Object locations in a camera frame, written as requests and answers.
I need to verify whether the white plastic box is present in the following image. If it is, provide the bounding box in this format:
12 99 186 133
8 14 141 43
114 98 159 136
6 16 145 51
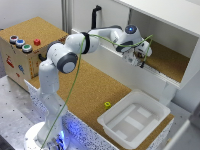
96 88 172 150

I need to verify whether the white cabinet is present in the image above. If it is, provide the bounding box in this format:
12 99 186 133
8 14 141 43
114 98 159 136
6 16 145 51
70 0 200 107

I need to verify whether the blue button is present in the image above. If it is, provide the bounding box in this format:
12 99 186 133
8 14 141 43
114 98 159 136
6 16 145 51
15 38 26 49

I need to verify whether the red button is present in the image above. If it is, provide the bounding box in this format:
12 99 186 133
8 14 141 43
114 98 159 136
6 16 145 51
9 34 19 45

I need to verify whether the white sliding door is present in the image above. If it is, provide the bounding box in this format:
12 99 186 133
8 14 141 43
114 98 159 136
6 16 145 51
72 0 132 36

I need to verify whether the green cable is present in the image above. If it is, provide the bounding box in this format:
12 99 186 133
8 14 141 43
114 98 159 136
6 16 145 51
39 32 155 150

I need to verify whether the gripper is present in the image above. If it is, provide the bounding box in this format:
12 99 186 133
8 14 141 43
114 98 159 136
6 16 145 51
115 40 154 69

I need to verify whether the green button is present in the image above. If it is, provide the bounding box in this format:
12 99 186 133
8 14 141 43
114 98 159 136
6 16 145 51
21 43 34 54

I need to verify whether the black drawer handle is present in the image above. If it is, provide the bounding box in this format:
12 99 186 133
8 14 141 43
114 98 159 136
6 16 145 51
37 53 48 63

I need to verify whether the black door handle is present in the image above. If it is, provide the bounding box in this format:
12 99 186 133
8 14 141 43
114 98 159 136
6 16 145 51
90 4 103 31

